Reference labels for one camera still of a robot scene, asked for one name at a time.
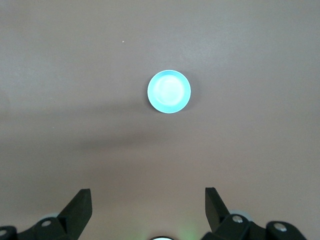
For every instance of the brown table mat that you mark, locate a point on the brown table mat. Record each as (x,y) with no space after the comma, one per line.
(75,100)

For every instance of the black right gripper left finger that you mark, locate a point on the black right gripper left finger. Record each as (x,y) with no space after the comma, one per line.
(72,215)

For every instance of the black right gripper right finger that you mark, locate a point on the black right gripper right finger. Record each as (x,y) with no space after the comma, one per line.
(220,220)

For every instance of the blue bowl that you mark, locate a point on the blue bowl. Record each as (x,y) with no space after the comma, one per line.
(169,92)

